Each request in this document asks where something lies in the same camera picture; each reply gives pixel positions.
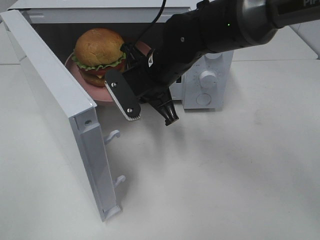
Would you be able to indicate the white microwave knob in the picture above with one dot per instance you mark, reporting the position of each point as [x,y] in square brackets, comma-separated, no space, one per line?
[208,79]

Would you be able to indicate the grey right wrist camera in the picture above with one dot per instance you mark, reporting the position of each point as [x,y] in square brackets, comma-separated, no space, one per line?
[122,95]

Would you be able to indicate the white round door-release button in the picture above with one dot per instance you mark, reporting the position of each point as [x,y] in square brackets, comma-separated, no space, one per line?
[203,99]

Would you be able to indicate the toy burger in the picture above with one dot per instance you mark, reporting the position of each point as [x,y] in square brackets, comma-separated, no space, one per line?
[96,52]

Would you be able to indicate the white microwave door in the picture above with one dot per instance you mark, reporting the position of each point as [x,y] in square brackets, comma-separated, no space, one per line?
[68,111]

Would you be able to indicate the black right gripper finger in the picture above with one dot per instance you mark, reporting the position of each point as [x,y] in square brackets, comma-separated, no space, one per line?
[164,105]

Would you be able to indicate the white microwave oven body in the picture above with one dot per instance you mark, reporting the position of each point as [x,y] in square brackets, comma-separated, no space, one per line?
[61,22]

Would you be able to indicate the pink round plate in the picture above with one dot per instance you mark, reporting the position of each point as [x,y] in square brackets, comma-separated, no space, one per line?
[99,94]

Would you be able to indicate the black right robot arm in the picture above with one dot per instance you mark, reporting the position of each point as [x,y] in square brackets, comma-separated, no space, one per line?
[213,27]

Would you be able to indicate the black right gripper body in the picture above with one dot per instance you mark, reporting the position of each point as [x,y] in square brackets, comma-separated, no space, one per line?
[150,75]

